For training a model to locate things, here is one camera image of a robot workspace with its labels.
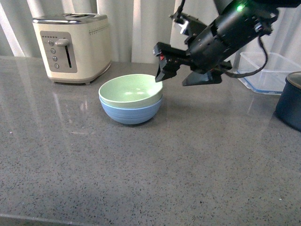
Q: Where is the green bowl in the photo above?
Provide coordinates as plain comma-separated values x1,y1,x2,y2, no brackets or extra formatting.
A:
99,74,163,108

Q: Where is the blue saucepan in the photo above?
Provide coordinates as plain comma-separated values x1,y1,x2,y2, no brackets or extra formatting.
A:
275,79,301,131

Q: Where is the clear plastic container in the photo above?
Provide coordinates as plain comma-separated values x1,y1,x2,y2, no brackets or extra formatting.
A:
237,52,301,95

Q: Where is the white curtain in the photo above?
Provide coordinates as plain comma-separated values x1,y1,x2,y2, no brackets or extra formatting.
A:
0,0,301,65

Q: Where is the blue bowl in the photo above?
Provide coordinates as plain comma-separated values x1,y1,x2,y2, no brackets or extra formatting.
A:
99,98,163,125

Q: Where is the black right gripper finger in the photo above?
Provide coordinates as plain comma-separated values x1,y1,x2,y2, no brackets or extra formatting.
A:
182,70,222,86
155,60,180,82

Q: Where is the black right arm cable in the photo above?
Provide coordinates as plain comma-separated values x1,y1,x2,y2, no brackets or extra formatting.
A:
169,0,279,79

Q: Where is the cream toaster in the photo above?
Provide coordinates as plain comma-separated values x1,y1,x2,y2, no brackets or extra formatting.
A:
32,13,112,84

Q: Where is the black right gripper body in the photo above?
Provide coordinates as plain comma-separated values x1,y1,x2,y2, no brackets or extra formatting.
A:
153,13,233,75

